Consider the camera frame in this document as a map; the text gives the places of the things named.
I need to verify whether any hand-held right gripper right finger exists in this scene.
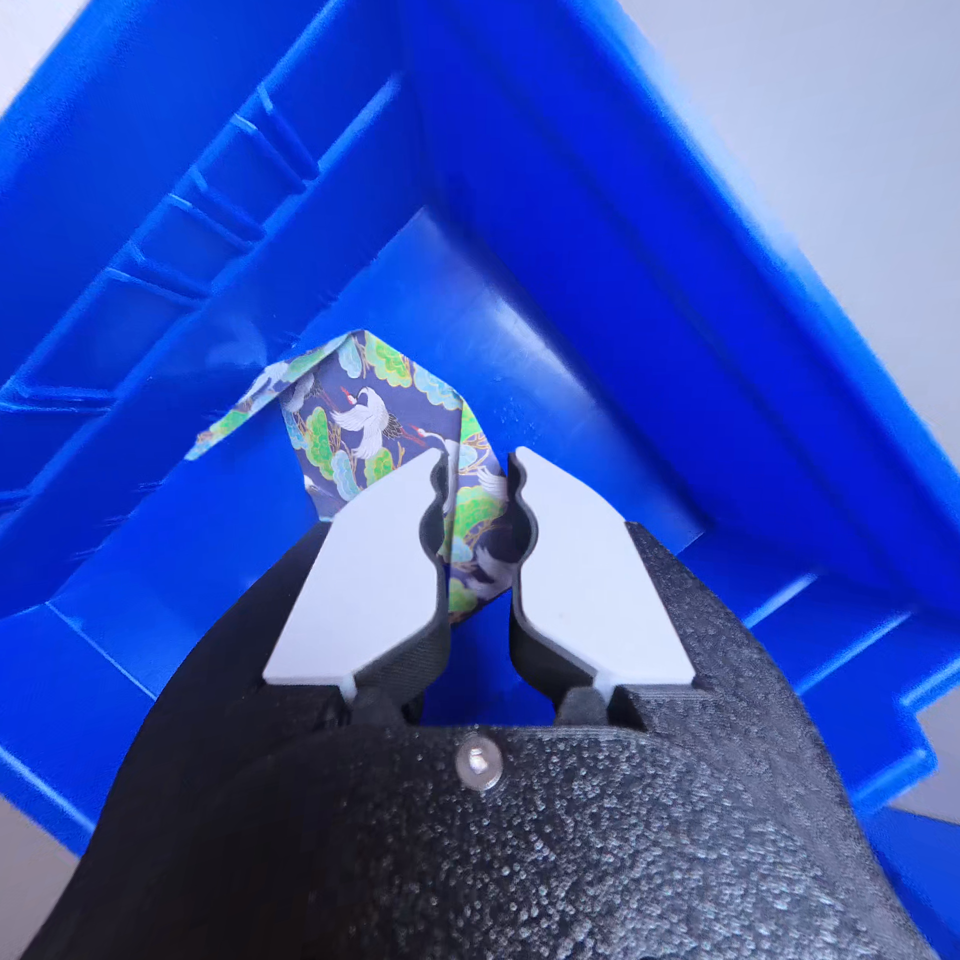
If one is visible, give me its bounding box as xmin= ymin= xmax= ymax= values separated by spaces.
xmin=507 ymin=446 xmax=699 ymax=703

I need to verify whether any purple crane patterned paper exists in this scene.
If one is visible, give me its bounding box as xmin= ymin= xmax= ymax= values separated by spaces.
xmin=183 ymin=330 xmax=535 ymax=625

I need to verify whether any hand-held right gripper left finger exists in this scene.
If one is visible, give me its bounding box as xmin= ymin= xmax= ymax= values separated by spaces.
xmin=263 ymin=447 xmax=454 ymax=703

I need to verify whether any blue plastic bin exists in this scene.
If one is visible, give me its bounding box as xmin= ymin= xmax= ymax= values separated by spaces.
xmin=0 ymin=0 xmax=960 ymax=859
xmin=858 ymin=803 xmax=960 ymax=960

